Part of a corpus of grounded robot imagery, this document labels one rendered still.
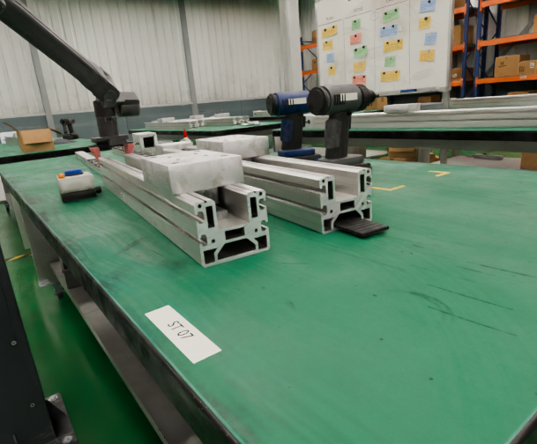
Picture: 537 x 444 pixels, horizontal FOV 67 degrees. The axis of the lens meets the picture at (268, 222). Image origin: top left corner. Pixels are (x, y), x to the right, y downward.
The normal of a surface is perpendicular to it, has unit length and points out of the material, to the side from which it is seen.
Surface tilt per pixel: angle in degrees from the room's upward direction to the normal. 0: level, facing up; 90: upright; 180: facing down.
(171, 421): 0
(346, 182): 90
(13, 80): 90
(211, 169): 90
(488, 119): 90
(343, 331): 0
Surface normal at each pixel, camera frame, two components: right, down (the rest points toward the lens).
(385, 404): -0.08, -0.96
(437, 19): -0.80, 0.23
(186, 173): 0.50, 0.21
